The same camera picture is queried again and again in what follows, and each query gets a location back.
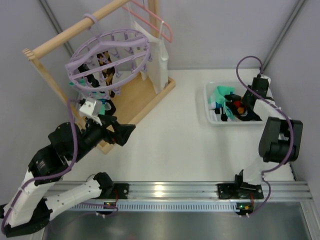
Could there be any white garment on hanger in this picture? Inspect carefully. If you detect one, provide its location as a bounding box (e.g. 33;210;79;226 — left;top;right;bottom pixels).
127;7;170;95

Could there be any white plastic basket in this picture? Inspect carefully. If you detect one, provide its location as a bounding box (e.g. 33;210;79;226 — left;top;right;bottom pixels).
203;81;278;127

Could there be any mint green sock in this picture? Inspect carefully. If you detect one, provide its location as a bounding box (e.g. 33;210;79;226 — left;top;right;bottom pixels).
207;85;235;119
88;92;112;116

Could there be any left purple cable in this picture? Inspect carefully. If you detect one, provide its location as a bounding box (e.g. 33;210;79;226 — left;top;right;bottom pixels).
0;98;121;233

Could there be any purple cable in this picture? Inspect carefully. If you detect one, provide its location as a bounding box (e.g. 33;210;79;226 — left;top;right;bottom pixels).
0;98;121;233
236;55;296;218

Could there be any purple round clip hanger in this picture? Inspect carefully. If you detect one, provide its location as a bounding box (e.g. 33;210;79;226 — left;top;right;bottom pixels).
65;13;152;98

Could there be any aluminium mounting rail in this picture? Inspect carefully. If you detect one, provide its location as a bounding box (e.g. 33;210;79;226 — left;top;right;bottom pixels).
115;181;313;203

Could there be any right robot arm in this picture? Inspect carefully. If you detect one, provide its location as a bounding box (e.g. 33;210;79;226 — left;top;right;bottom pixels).
234;74;303;199

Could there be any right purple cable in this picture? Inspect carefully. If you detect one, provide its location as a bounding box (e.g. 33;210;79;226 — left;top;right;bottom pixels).
236;55;296;218

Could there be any wooden clothes rack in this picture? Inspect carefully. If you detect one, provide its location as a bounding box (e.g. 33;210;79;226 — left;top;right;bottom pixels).
23;0;176;155

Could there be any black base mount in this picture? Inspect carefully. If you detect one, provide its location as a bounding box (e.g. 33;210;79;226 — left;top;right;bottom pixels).
109;183;130;200
217;183;238;200

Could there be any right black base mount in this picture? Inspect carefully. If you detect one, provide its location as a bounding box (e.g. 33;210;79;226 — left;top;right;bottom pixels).
217;183;238;200

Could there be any grey slotted cable duct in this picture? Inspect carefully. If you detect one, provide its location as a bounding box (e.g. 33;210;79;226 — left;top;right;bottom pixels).
67;201;253;213

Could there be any black tan argyle sock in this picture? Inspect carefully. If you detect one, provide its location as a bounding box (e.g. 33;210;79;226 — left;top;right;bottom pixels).
96;51;116;86

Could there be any pink clothes hanger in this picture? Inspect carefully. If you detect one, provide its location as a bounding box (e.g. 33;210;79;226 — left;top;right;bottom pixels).
122;0;173;43

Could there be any black sock with grey patches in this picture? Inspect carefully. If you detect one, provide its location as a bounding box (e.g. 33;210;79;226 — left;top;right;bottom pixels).
214;107;265;123

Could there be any black blue sock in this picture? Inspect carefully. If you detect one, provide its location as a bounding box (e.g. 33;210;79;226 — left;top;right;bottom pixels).
77;64;100;88

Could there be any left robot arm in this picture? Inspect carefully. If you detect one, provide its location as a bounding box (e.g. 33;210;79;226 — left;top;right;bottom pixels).
0;116;136;238

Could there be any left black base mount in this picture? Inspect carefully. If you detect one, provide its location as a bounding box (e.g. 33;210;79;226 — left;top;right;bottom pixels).
109;183;130;200

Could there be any black red yellow argyle sock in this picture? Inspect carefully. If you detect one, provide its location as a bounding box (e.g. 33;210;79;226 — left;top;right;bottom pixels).
224;94;247;116

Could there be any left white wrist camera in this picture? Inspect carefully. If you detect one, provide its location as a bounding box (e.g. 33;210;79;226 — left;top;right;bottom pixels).
79;97;103;126

